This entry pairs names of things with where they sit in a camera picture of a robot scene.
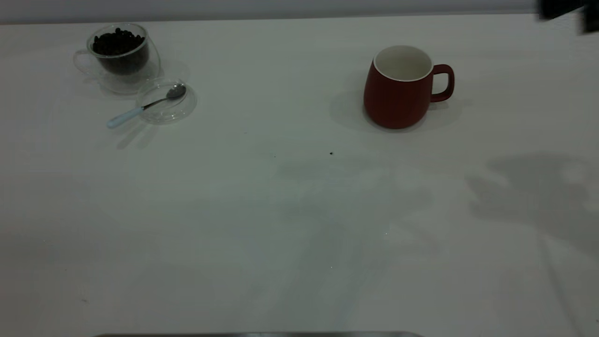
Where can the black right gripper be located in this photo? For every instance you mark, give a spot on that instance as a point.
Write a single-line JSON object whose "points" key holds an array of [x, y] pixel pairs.
{"points": [[592, 18]]}

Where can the red ceramic mug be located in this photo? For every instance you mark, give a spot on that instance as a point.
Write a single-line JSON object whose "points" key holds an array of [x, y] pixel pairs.
{"points": [[398, 103]]}

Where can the pile of dark coffee beans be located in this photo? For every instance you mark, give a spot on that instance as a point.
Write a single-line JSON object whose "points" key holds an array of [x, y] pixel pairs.
{"points": [[117, 44]]}

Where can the clear round glass dish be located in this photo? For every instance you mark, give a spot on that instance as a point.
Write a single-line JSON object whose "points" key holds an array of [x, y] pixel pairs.
{"points": [[178, 112]]}

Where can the clear double-wall glass cup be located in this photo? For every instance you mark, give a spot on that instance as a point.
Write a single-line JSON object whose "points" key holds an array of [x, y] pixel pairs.
{"points": [[153, 65]]}

